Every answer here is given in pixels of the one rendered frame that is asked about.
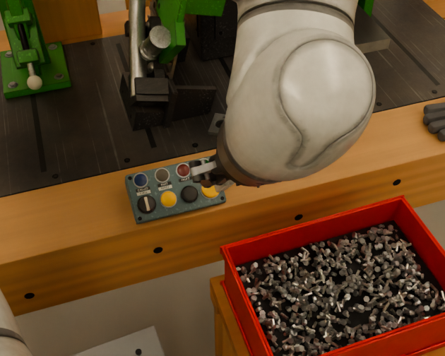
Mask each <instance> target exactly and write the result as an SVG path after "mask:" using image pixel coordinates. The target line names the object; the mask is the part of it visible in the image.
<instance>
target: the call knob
mask: <svg viewBox="0 0 445 356"><path fill-rule="evenodd" d="M138 207H139V208H140V210H141V211H143V212H144V213H149V212H151V211H152V210H153V209H154V207H155V201H154V199H153V198H152V197H150V196H144V197H142V198H141V199H140V200H139V202H138Z"/></svg>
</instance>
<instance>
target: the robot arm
mask: <svg viewBox="0 0 445 356"><path fill-rule="evenodd" d="M233 1H234V2H236V3H237V10H238V14H237V38H236V44H235V55H234V59H233V65H232V72H231V76H230V82H229V86H228V90H227V96H226V103H227V111H226V115H225V120H224V121H223V123H222V124H221V126H220V129H219V132H218V137H217V149H216V154H215V155H212V156H210V158H209V160H208V161H209V163H206V160H192V161H191V162H189V169H190V171H191V176H192V179H193V183H200V184H201V185H202V186H203V187H204V188H210V187H211V186H213V185H214V186H215V191H216V192H220V191H225V190H226V189H228V188H229V187H230V186H232V185H233V184H234V183H236V186H240V185H242V186H254V187H257V188H259V187H260V186H262V185H266V184H275V183H278V182H282V181H291V180H296V179H301V178H304V177H307V176H309V175H311V174H314V173H316V172H319V171H320V170H322V169H324V168H325V167H328V166H329V165H330V164H332V163H333V162H335V161H336V160H337V159H338V158H340V157H341V156H342V155H344V154H345V153H346V152H347V151H348V150H349V149H350V148H351V147H352V146H353V145H354V144H355V143H356V141H357V140H358V139H359V137H360V136H361V135H362V133H363V132H364V130H365V128H366V127H367V125H368V123H369V120H370V118H371V115H372V112H373V109H374V104H375V99H376V82H375V78H374V73H373V70H372V68H371V66H370V64H369V62H368V61H367V58H366V57H365V55H363V53H362V52H361V51H360V50H359V49H358V48H357V47H356V46H355V43H354V24H355V13H356V8H357V3H358V0H233ZM0 356H32V354H31V352H30V351H29V349H28V347H27V345H26V343H25V341H24V339H23V337H22V335H21V332H20V329H19V327H18V324H17V321H16V319H15V317H14V315H13V312H12V311H11V308H10V307H9V305H8V302H7V301H6V298H5V297H4V294H3V293H2V291H1V289H0Z"/></svg>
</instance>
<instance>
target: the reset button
mask: <svg viewBox="0 0 445 356"><path fill-rule="evenodd" d="M161 202H162V204H163V205H164V206H167V207H170V206H173V205H174V204H175V202H176V196H175V194H174V193H172V192H171V191H166V192H165V193H164V194H163V195H162V196H161Z"/></svg>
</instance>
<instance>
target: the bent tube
mask: <svg viewBox="0 0 445 356"><path fill-rule="evenodd" d="M145 39H146V0H129V57H130V93H131V98H133V97H134V96H135V95H136V94H135V84H134V78H135V77H144V78H147V75H146V60H145V59H143V58H142V57H141V55H140V54H139V51H138V48H139V45H140V43H142V41H144V40H145Z"/></svg>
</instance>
